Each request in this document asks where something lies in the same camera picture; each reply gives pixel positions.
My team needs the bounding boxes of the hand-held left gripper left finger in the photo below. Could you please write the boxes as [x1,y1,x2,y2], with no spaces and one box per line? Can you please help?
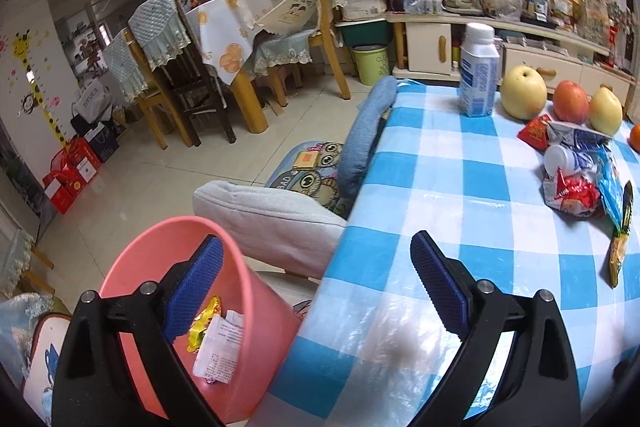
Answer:
[52,234,226,427]

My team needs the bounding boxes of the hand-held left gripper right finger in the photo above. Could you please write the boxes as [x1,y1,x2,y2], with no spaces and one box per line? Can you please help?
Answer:
[407,229,581,427]

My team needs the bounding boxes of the yellow snack wrapper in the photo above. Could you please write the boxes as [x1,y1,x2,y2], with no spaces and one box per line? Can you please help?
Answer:
[187,296,224,354]

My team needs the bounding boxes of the pink plastic bin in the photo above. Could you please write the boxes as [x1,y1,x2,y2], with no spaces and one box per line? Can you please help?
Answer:
[99,216,303,426]

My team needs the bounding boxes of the white milk carton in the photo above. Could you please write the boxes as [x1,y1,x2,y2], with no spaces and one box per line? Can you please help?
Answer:
[192,311,247,384]

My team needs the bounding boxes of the red white snack wrapper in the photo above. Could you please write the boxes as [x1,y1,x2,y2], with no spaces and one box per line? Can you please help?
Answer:
[542,169,602,219]

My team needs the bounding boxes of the red snack packet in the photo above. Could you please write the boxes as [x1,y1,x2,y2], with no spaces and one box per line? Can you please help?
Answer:
[516,114,557,152]

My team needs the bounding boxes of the black gold coffee sachet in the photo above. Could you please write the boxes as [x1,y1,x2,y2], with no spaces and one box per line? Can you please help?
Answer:
[607,180,635,289]

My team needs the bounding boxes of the blue snack wrapper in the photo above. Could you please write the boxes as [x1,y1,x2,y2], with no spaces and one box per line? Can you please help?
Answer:
[596,146,627,232]

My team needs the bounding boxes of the blue white checked tablecloth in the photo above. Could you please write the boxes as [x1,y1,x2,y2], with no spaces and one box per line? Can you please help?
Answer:
[245,77,640,427]

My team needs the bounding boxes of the grey cushion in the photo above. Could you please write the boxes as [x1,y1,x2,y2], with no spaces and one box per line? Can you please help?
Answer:
[192,179,348,280]

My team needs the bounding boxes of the blue cat print seat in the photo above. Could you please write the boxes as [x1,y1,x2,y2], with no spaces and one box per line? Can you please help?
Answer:
[22,312,74,427]

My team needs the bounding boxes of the owl print seat cushion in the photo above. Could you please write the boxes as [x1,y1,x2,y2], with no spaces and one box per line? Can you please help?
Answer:
[264,139,357,219]

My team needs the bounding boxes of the blue plush cushion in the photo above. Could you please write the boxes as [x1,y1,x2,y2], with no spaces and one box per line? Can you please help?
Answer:
[337,76,399,201]

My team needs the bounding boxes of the red gift boxes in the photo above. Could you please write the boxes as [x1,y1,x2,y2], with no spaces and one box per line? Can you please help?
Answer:
[42,136,104,215]

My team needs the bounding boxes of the black white shopping bags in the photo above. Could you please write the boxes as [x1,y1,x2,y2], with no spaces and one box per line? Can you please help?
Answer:
[69,79,122,164]

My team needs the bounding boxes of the round yellow apple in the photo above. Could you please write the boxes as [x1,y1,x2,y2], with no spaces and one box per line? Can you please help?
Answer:
[501,64,549,122]

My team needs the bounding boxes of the white blue milk bottle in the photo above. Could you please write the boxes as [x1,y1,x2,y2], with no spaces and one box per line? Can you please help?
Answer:
[458,23,501,118]

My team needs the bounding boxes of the red apple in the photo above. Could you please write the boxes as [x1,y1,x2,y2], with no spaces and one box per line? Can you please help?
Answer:
[552,80,591,124]

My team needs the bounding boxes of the green waste bin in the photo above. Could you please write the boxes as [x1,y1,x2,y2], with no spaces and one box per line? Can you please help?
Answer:
[351,44,392,87]

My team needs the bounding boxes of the yellow pear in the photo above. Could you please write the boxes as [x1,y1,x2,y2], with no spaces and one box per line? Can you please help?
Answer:
[588,87,625,137]

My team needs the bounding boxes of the wooden chair with quilted cover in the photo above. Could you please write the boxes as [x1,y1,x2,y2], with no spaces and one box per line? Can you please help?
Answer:
[127,0,237,148]
[101,28,168,151]

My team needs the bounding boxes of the cream TV cabinet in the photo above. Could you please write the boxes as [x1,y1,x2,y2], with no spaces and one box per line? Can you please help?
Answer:
[387,11,640,104]

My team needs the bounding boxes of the dining table with orange-print cloth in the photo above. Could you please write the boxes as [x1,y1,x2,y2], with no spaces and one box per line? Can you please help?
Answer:
[184,0,323,134]

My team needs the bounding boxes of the green storage crate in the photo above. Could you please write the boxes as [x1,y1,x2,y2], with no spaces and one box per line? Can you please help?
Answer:
[339,20,392,50]

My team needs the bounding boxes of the wooden chair with lace cushion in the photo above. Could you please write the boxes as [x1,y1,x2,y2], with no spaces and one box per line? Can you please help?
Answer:
[252,0,353,108]

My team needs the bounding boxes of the printed clear plastic bag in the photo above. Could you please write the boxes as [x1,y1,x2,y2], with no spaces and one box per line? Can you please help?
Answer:
[577,0,613,52]

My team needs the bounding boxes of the pink artificial flowers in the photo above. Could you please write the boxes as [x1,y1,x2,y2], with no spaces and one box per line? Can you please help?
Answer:
[607,2,640,68]

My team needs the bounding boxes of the giraffe wall sticker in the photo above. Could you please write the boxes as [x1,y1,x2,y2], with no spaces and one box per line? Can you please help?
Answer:
[9,32,69,148]

